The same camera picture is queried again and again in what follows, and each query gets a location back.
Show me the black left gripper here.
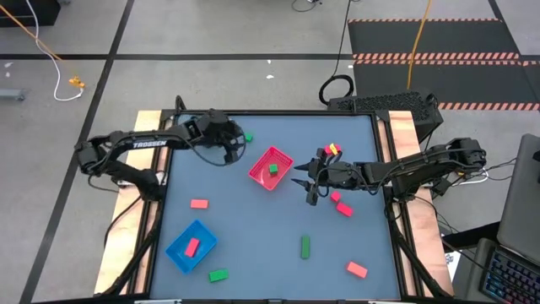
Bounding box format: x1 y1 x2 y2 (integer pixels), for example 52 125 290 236
201 108 247 166

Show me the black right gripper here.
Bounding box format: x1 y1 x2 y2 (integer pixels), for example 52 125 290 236
291 148 341 207

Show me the green rectangular block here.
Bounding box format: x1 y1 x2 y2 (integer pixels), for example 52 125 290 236
208 268 230 284

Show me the red plastic basket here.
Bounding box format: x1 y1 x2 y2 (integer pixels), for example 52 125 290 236
247 145 295 192

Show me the blue plastic basket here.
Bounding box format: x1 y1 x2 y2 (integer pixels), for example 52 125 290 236
165 219 219 275

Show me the black orange-striped floor mat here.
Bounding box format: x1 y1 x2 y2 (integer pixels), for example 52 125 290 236
352 59 540 112
347 18 522 61

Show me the white printed label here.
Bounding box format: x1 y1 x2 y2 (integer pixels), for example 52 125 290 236
442 251 464 283

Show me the grey laptop with RGB keyboard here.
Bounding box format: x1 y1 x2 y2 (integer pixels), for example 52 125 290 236
463 133 540 304

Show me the grey power strip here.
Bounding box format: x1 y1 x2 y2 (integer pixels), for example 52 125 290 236
0 88 25 102

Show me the black floor box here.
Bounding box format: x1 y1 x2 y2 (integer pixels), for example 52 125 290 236
0 0 62 28

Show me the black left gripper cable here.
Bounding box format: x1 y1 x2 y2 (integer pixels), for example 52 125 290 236
187 126 248 168

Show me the black metal table frame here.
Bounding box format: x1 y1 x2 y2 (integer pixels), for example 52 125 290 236
93 95 456 303

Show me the black hanging cable with coil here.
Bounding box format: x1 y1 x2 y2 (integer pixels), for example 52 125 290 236
318 0 355 106

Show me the black floor cable loop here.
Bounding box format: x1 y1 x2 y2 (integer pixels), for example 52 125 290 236
290 0 324 13

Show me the yellow hanging cable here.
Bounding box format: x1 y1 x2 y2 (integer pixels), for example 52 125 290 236
406 0 435 90

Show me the white arm base cable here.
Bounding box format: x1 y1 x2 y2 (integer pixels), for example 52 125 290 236
449 160 491 187

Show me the white floor cable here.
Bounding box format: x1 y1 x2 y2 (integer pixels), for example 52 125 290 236
24 0 85 103

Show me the orange floor cable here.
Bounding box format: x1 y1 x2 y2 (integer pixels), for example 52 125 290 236
0 3 77 81

